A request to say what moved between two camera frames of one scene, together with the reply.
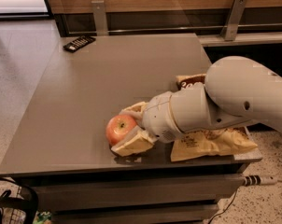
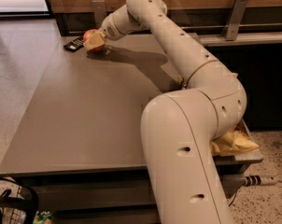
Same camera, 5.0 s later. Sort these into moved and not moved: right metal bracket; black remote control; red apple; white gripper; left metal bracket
Moved: white gripper; red apple
Not moved: left metal bracket; right metal bracket; black remote control
